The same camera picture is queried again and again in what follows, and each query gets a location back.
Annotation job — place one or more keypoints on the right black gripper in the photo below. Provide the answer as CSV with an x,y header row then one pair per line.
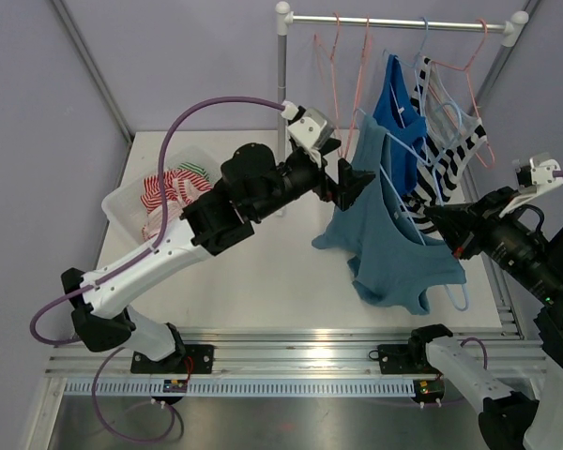
x,y
465,228

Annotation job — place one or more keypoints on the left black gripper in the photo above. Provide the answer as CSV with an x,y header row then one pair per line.
x,y
349,180

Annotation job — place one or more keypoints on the teal tank top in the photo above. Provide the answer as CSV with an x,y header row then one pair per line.
x,y
392,263

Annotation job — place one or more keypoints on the light blue hanger of teal top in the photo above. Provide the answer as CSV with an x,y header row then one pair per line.
x,y
396,262

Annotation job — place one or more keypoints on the royal blue tank top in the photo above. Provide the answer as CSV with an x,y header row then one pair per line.
x,y
396,114

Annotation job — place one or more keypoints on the pink hanger of green top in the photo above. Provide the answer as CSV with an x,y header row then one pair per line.
x,y
325,61

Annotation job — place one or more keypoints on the green striped tank top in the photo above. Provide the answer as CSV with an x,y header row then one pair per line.
x,y
194,168

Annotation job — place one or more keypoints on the red striped tank top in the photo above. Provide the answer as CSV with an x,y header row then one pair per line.
x,y
181,188

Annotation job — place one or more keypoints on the pink hanger of red top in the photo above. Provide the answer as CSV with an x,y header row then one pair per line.
x,y
364,55

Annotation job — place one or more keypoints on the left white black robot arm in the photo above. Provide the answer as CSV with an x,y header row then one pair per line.
x,y
252,187

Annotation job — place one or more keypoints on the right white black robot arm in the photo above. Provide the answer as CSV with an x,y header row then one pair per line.
x,y
507,417

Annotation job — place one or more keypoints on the black white striped tank top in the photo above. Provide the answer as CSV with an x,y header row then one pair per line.
x,y
471,137

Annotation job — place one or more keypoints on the pink hanger of black top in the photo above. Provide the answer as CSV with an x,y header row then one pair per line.
x,y
466,69

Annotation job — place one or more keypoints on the clothes rack with metal rod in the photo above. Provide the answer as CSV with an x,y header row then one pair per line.
x,y
510,31

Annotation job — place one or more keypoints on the white plastic basket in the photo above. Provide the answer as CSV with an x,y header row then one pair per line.
x,y
134,209

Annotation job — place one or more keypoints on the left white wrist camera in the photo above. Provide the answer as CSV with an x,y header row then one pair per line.
x,y
309,128

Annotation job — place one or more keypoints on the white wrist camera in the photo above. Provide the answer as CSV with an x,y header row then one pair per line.
x,y
535,177
309,128

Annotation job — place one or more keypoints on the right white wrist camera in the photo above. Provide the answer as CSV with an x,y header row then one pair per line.
x,y
535,177

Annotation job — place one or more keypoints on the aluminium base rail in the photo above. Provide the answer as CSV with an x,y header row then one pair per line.
x,y
343,354

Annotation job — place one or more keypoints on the white slotted cable duct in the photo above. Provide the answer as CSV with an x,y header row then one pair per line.
x,y
237,388

